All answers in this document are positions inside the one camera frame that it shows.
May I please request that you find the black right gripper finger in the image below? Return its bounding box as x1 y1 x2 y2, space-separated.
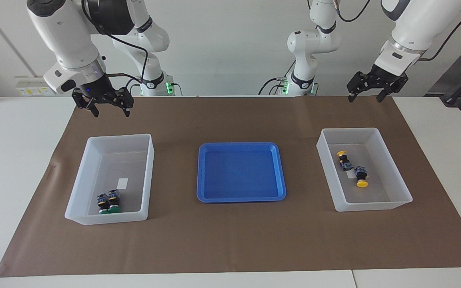
106 88 135 118
72 90 100 118

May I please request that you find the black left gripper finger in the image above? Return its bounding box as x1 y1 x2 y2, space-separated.
377 74 409 103
347 71 372 103

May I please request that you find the yellow push button switch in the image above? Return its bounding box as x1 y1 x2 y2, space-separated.
337 150 354 172
354 166 370 188

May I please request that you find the green push button switch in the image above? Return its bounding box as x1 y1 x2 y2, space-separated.
107 190 122 212
96 193 111 215

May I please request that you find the translucent white plastic box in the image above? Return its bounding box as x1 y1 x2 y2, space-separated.
316 128 413 212
64 134 155 226

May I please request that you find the blue plastic tray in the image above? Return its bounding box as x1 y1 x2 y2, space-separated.
196 142 287 204

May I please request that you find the brown paper table mat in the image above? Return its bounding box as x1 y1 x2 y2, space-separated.
0 95 461 278

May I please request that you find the white left wrist mount block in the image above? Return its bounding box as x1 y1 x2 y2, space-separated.
374 40 421 76

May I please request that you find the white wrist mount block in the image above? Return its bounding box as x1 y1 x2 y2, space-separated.
43 69 77 95
374 40 421 76

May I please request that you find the white right wrist mount block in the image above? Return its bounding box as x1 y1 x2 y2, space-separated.
43 69 77 95

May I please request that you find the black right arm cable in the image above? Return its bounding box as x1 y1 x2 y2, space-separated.
80 0 149 94

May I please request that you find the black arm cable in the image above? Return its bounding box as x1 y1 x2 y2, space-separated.
333 0 461 61
80 0 149 94

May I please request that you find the white wall socket box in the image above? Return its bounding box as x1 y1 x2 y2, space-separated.
14 76 60 96

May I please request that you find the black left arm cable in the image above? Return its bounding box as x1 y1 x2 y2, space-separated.
333 0 461 61

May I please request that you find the thin white wall conduit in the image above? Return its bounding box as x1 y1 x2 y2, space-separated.
0 0 35 77

